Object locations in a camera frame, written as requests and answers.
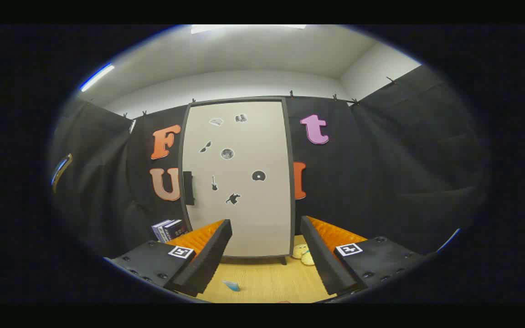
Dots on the yellow plush toy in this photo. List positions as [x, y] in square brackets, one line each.
[306, 257]

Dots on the long ceiling light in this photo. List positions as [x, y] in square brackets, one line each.
[97, 76]

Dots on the grey cabinet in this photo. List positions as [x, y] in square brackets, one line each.
[290, 205]

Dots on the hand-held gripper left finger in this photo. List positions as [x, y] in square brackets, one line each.
[212, 259]

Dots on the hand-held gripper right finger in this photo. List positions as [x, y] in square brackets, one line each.
[321, 259]

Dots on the wide ceiling light panel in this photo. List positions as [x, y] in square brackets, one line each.
[244, 28]

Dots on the blue cosmetic tube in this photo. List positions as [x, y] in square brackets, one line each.
[233, 286]

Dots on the dark blue book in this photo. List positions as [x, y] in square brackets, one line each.
[176, 229]

